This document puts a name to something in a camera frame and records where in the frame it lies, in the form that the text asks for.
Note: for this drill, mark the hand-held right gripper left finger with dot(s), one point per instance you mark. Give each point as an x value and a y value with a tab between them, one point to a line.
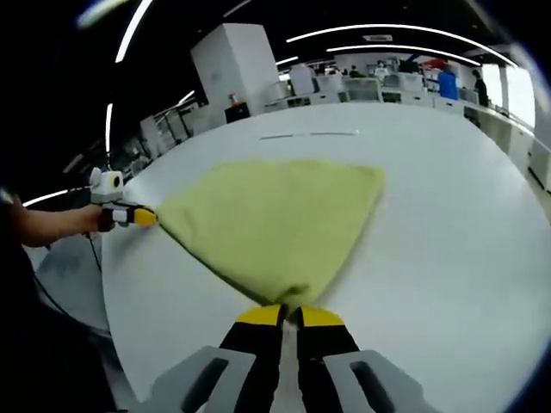
254	357

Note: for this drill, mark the black box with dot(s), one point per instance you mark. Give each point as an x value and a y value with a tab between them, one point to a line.
237	112

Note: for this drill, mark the white square pillar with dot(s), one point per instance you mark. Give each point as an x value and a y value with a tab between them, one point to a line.
237	69

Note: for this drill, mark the yellow garment with blue sleeve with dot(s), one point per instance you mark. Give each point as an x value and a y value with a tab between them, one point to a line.
275	223

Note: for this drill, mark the person's dark clothing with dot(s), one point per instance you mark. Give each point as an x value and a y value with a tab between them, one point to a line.
51	344

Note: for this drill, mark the white ceiling light strip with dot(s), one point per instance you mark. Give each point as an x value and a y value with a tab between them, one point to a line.
400	28
400	48
131	30

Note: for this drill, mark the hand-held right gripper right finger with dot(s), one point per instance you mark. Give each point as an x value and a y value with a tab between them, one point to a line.
327	357

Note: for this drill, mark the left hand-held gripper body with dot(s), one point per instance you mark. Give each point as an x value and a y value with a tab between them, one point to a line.
107	187

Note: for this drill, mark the white counter cabinet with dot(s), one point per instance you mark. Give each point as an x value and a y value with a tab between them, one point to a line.
503	133

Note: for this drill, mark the person's left hand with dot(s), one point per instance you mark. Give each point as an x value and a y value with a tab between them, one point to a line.
94	219

